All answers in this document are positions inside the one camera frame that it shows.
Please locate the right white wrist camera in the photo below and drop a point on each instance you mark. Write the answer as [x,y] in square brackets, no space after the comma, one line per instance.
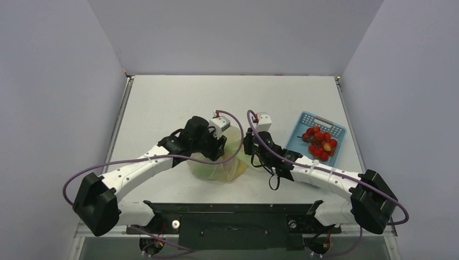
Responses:
[262,122]

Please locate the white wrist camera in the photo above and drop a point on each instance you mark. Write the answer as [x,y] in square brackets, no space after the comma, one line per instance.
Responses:
[262,122]
[218,124]

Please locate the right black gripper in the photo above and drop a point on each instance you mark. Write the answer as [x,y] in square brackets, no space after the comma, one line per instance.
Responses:
[249,144]

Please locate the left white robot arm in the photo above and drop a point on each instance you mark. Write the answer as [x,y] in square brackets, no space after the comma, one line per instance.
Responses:
[99,200]

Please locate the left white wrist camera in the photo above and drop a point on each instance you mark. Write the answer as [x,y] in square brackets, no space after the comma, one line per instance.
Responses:
[218,124]

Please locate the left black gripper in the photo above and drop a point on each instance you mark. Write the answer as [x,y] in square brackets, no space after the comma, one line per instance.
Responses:
[217,148]

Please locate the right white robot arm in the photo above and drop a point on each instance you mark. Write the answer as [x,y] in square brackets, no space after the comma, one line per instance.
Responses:
[369,201]

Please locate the blue plastic basket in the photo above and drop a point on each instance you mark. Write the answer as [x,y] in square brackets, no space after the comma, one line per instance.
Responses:
[308,120]

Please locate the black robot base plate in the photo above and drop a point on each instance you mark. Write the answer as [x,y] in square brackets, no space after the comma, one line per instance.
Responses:
[200,226]

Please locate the red fake grape bunch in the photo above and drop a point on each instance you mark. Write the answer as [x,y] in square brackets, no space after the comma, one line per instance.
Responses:
[322,145]

